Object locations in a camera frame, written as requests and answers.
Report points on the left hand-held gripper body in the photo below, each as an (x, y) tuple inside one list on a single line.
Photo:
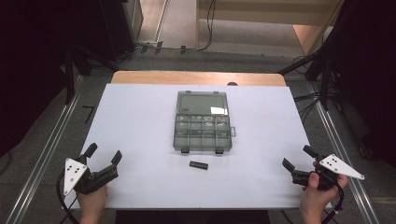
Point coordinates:
[(87, 180)]

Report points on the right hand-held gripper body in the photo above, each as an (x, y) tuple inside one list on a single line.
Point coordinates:
[(327, 172)]

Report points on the small black rectangular block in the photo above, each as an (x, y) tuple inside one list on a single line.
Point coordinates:
[(198, 165)]

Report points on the clear plastic compartment box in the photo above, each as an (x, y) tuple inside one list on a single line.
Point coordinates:
[(202, 123)]

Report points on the person's left hand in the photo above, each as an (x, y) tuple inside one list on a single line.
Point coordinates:
[(92, 202)]

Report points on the person's right hand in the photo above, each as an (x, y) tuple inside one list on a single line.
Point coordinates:
[(320, 199)]

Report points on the white table board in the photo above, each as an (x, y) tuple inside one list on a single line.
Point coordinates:
[(140, 140)]

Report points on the black stand leg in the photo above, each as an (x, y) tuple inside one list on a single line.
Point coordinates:
[(299, 64)]

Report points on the wooden table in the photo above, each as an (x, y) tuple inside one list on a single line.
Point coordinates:
[(193, 77)]

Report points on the light wooden cabinet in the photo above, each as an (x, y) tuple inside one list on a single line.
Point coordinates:
[(267, 15)]

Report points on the aluminium floor rail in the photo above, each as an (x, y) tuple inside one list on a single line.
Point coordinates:
[(40, 161), (342, 155)]

